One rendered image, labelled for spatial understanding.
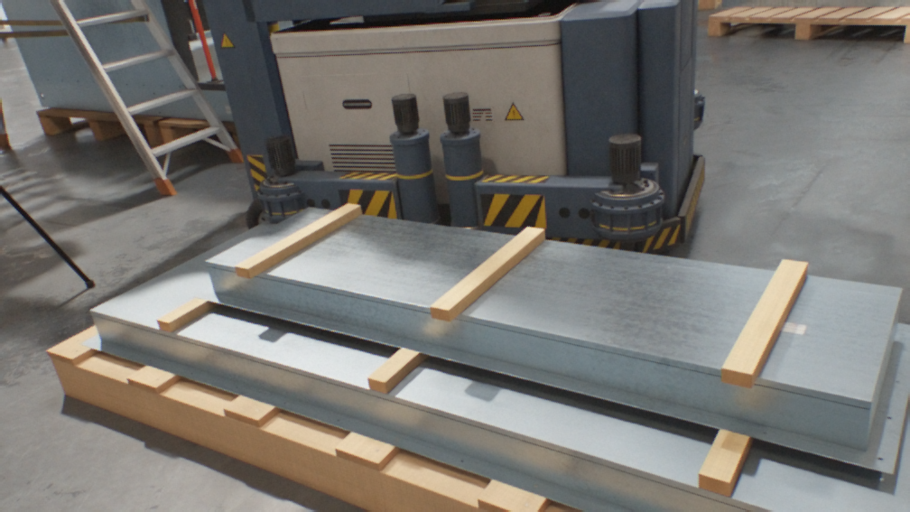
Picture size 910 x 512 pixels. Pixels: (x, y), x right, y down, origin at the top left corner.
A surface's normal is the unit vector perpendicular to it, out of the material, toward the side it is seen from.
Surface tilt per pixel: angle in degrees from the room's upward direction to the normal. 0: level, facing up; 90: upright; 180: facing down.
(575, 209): 90
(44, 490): 0
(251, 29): 90
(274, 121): 90
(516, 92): 90
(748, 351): 0
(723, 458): 0
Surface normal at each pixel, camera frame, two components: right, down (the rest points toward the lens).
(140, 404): -0.54, 0.41
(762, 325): -0.11, -0.90
